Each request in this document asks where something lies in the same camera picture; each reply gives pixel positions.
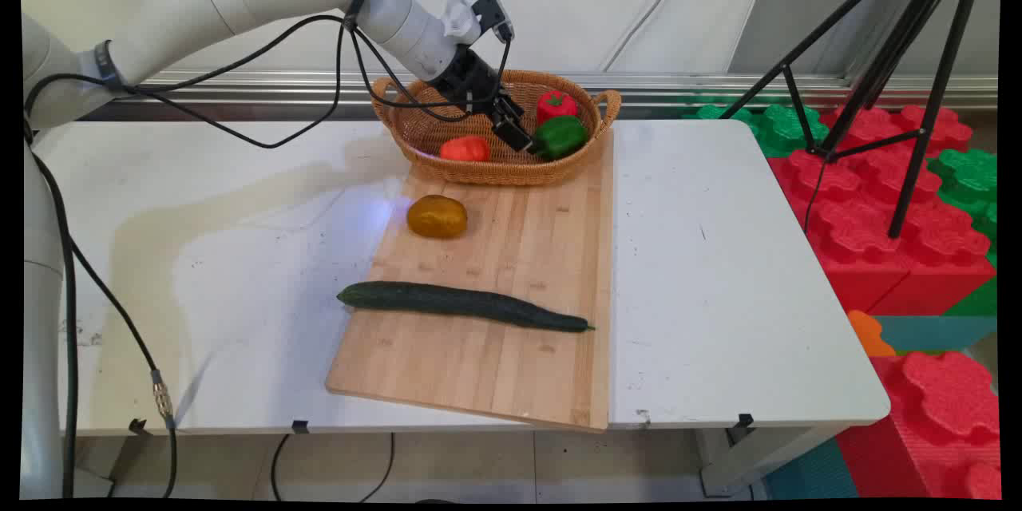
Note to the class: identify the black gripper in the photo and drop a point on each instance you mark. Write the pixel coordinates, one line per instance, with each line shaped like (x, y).
(471, 80)

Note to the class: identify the long dark green cucumber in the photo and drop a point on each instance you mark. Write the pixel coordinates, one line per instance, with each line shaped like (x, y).
(463, 305)

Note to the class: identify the red bell pepper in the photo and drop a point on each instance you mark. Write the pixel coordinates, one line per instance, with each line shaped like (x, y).
(556, 106)

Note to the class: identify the woven wicker basket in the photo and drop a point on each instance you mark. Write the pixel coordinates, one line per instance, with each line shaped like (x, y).
(511, 169)

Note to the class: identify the green toy bell pepper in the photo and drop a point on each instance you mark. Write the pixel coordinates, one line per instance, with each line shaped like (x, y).
(561, 136)

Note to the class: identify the orange toy bell pepper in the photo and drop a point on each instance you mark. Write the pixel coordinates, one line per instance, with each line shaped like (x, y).
(465, 149)

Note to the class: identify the yellow-brown potato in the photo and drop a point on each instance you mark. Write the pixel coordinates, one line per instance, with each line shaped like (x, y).
(437, 216)

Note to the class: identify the bamboo cutting board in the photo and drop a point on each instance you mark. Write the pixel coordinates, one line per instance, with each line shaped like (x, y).
(479, 371)

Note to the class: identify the green foam block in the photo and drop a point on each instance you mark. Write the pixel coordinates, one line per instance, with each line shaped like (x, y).
(778, 128)
(970, 176)

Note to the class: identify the large red foam block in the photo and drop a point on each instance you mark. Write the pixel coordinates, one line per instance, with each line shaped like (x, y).
(862, 239)

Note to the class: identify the black table edge clip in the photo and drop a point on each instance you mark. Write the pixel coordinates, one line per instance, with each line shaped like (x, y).
(745, 420)
(300, 426)
(138, 426)

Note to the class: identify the black tripod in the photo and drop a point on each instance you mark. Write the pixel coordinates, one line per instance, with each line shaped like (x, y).
(902, 64)

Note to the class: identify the white table leg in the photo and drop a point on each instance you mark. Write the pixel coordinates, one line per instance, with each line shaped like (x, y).
(734, 467)

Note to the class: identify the orange foam piece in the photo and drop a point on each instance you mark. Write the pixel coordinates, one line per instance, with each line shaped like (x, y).
(866, 331)

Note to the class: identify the teal floor mat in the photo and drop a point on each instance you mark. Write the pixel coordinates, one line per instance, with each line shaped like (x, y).
(810, 475)

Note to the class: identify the teal foam piece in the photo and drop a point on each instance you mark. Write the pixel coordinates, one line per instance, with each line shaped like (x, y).
(934, 333)

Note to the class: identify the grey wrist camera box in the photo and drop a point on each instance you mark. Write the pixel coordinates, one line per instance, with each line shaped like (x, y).
(491, 12)

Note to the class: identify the aluminium wall rail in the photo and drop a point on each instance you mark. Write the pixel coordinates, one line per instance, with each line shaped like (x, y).
(718, 88)

